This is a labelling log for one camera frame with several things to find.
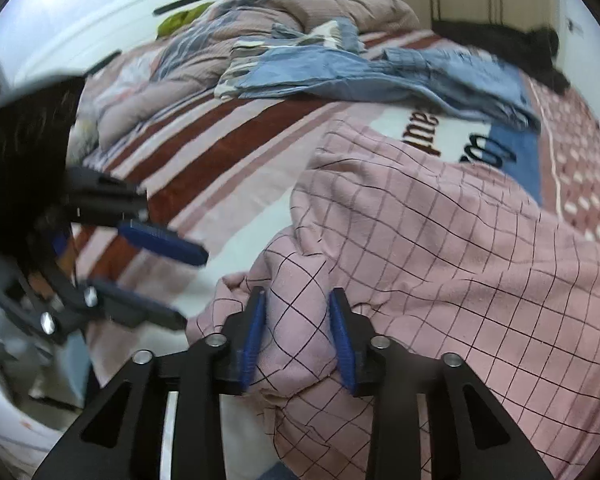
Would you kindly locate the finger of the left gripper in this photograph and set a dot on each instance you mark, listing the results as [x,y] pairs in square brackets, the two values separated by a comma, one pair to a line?
[163,242]
[129,309]

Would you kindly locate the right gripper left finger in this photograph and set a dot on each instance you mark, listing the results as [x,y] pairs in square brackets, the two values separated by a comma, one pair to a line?
[119,434]

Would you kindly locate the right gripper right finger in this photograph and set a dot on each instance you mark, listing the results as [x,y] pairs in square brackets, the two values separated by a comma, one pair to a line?
[471,436]

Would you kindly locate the pink checked pants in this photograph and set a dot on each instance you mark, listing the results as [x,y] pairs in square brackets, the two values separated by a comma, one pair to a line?
[440,257]

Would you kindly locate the grey star pajama trousers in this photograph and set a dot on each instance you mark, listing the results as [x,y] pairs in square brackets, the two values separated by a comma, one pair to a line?
[42,389]

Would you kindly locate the striped pink bed blanket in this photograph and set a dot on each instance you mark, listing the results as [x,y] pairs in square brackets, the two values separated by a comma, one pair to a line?
[222,172]

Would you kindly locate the pink brown quilt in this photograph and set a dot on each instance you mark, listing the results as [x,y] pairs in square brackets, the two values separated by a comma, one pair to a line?
[142,82]

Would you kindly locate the green cloth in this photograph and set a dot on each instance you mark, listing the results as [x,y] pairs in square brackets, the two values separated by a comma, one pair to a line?
[180,19]

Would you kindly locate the white headboard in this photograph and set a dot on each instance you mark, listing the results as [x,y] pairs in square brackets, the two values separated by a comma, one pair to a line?
[86,45]

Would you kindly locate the light blue denim jeans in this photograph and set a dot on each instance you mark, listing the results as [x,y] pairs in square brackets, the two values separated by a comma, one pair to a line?
[458,83]

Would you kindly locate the black garment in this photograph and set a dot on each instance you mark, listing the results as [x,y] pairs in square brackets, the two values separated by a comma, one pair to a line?
[534,51]

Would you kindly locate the white door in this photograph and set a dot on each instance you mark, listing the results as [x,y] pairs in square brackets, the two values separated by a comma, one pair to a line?
[579,51]

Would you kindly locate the black camera box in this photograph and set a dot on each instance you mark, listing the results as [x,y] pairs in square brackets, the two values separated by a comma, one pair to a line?
[35,122]

